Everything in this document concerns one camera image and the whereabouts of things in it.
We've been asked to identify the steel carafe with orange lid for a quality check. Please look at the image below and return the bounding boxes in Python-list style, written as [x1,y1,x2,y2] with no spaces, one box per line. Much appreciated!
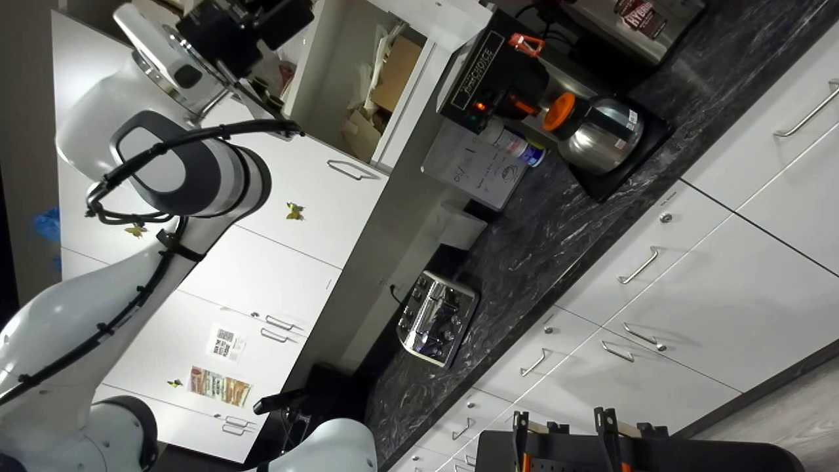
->
[542,91,647,176]

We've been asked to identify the white canister with blue lid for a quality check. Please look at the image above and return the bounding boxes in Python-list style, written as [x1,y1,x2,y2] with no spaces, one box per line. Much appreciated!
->
[481,118,547,168]

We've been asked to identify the white lower cabinet door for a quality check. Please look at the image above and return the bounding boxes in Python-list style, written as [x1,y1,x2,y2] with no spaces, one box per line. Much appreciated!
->
[517,328,743,435]
[737,140,839,277]
[604,215,839,395]

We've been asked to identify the black orange clamp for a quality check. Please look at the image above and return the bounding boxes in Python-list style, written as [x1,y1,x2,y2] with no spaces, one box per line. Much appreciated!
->
[593,406,670,472]
[511,410,572,472]

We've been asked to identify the white upper cabinet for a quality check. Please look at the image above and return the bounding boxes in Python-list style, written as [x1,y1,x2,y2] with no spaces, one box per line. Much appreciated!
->
[51,0,494,463]

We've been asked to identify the white drawer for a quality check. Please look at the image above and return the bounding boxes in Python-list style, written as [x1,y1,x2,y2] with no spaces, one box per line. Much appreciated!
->
[680,20,839,212]
[415,387,517,458]
[474,304,602,403]
[555,180,733,326]

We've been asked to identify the orange picture notice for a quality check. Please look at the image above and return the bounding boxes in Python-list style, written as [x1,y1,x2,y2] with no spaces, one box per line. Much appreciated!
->
[188,365,254,409]

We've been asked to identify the white box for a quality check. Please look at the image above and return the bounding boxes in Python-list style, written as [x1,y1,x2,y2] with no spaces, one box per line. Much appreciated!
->
[437,203,488,252]

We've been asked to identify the stainless steel appliance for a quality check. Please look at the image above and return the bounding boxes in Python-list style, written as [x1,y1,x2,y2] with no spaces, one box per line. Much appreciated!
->
[557,0,708,67]

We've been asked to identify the cardboard box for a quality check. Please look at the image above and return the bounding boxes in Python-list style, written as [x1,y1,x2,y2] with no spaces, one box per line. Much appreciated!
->
[370,34,424,113]
[340,108,385,163]

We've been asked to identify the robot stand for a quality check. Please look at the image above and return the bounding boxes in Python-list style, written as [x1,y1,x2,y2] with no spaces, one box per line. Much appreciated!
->
[475,429,808,472]

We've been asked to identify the silver lower door handle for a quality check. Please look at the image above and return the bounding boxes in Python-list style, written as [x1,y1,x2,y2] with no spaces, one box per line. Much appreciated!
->
[601,340,636,363]
[622,322,669,353]

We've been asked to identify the white cabinet door with notices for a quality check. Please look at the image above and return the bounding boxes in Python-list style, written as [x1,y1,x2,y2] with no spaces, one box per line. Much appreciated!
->
[60,246,310,428]

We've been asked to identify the chrome toaster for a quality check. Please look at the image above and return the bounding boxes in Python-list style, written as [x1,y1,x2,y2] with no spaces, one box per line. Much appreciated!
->
[396,269,480,368]

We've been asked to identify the small whiteboard sign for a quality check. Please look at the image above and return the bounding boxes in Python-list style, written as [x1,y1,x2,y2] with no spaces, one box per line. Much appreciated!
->
[420,121,529,212]

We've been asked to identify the white paper notice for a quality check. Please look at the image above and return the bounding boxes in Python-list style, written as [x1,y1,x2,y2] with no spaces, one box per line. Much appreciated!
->
[206,324,247,363]

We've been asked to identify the black coffee machine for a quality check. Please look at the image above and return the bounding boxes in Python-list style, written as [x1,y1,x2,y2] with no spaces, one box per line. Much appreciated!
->
[436,9,674,203]

